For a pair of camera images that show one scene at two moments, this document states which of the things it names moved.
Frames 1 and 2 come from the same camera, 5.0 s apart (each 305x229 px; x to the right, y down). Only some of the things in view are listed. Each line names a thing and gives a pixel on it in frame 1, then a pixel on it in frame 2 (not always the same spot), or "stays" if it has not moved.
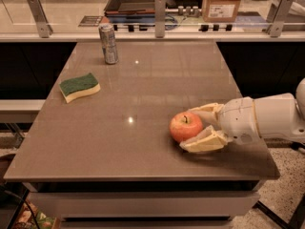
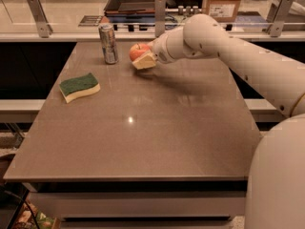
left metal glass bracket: [44, 26] stays
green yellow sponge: [74, 88] stays
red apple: [185, 125] -> [137, 50]
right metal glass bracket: [278, 11] stays
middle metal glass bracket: [160, 14] stays
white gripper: [238, 118] -> [161, 51]
